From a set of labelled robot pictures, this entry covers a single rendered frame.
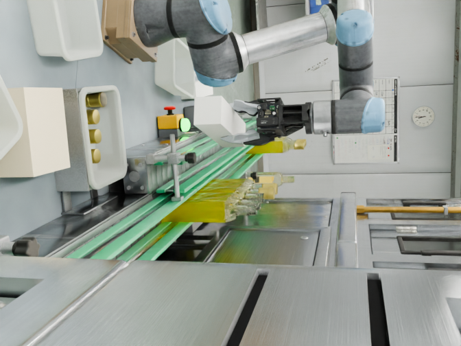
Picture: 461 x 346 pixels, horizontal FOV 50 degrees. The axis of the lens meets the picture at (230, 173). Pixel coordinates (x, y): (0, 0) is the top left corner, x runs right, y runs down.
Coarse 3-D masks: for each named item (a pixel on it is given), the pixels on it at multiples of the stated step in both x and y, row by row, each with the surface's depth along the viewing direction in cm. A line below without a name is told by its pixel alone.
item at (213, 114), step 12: (216, 96) 104; (204, 108) 104; (216, 108) 104; (228, 108) 110; (204, 120) 104; (216, 120) 103; (228, 120) 110; (240, 120) 121; (204, 132) 112; (216, 132) 111; (228, 132) 111; (240, 132) 121; (228, 144) 124; (240, 144) 123
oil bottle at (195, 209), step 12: (192, 204) 127; (204, 204) 126; (216, 204) 126; (228, 204) 125; (168, 216) 130; (180, 216) 129; (192, 216) 128; (204, 216) 127; (216, 216) 126; (228, 216) 126
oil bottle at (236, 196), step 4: (192, 196) 134; (196, 196) 133; (200, 196) 133; (204, 196) 133; (208, 196) 133; (212, 196) 132; (216, 196) 132; (220, 196) 132; (224, 196) 131; (228, 196) 131; (232, 196) 131; (236, 196) 132; (240, 196) 133; (240, 200) 132; (240, 204) 131
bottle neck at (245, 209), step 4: (240, 208) 126; (244, 208) 126; (248, 208) 125; (252, 208) 125; (256, 208) 127; (240, 212) 126; (244, 212) 126; (248, 212) 125; (252, 212) 125; (256, 212) 127
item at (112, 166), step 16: (80, 96) 102; (112, 96) 118; (80, 112) 103; (112, 112) 118; (96, 128) 120; (112, 128) 119; (96, 144) 121; (112, 144) 120; (112, 160) 121; (96, 176) 115; (112, 176) 116
